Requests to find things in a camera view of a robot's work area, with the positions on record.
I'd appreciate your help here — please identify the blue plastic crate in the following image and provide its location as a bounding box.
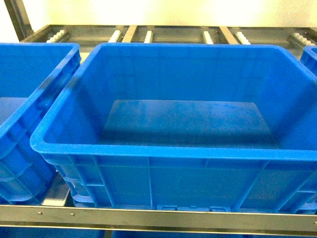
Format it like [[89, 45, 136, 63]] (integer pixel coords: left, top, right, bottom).
[[30, 43, 317, 214], [0, 43, 81, 205], [300, 46, 317, 76]]

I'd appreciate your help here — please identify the lower left blue crate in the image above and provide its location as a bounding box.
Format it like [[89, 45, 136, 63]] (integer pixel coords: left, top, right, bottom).
[[0, 227, 105, 238]]

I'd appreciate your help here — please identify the steel roller shelf rack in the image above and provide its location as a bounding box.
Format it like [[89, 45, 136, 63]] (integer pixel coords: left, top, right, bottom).
[[0, 0, 317, 236]]

